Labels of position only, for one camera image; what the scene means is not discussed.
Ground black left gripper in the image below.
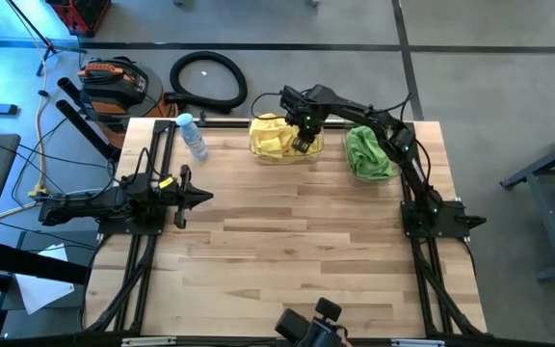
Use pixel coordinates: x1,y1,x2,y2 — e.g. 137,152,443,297
122,163,215,229

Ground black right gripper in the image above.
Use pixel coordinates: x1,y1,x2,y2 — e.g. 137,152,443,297
279,85,330,155

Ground clear plastic basket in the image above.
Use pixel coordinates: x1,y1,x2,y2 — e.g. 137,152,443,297
342,113,403,187
247,111,326,168

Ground clear plastic water bottle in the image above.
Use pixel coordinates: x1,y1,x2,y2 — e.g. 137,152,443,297
174,112,210,161

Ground black vacuum wand tube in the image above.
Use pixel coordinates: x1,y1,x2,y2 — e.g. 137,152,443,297
54,98,120,160
56,75,96,121

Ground orange and black shop vacuum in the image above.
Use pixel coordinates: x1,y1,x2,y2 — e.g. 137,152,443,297
77,56,181,148

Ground white paper sheet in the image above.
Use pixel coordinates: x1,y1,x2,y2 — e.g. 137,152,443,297
13,242,76,316

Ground red and black tool box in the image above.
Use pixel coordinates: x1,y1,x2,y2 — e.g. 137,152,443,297
44,0,113,39

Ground black tripod stand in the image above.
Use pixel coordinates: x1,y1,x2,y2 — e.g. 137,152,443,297
5,0,89,78

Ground black aluminium table frame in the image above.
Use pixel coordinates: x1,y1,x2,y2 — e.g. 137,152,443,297
82,118,489,338

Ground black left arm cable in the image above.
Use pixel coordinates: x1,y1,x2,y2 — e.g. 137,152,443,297
132,147,164,185

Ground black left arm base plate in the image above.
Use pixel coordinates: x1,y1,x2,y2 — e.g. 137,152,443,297
96,211,168,237

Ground black vacuum hose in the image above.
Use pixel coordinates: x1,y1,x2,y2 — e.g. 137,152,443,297
164,50,250,116

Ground silver frame bracket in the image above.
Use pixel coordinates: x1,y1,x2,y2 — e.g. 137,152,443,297
121,335,177,347
391,338,446,347

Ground yellow extension cable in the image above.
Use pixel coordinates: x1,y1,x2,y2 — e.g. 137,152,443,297
0,9,108,223

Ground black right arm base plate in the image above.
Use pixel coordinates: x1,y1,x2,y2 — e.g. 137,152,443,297
400,200,489,240

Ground blue-grey metal cart frame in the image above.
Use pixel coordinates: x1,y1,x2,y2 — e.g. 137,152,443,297
498,120,555,283

